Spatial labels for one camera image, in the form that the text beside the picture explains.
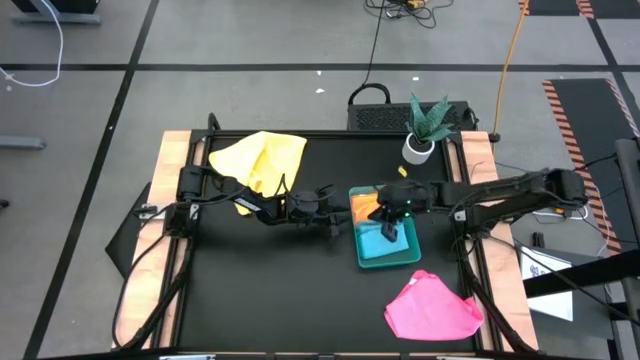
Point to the black striped floor mat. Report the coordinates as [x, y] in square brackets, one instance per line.
[585, 125]

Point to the orange microfiber towel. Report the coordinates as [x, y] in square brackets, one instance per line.
[364, 207]

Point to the wooden table side board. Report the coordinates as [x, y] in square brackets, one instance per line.
[165, 160]
[477, 155]

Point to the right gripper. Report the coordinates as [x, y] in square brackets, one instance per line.
[402, 197]

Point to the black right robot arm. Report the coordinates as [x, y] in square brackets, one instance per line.
[500, 192]

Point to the white paper sheet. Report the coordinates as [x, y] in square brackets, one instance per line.
[550, 300]

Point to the black computer case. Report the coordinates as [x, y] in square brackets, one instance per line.
[380, 117]

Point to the pink microfiber towel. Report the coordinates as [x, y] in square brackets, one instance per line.
[430, 310]

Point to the teal translucent plastic bin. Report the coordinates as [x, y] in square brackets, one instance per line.
[412, 250]

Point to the green snake plant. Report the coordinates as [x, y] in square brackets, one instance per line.
[427, 120]

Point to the yellow microfiber towel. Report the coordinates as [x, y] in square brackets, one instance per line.
[265, 160]

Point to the small yellow object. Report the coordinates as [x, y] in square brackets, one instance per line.
[403, 171]

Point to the white round plant pot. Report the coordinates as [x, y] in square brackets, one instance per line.
[415, 155]

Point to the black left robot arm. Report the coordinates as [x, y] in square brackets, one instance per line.
[250, 205]

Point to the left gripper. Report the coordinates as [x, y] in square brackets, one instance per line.
[307, 205]

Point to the blue microfiber towel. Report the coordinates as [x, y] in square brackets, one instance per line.
[382, 245]

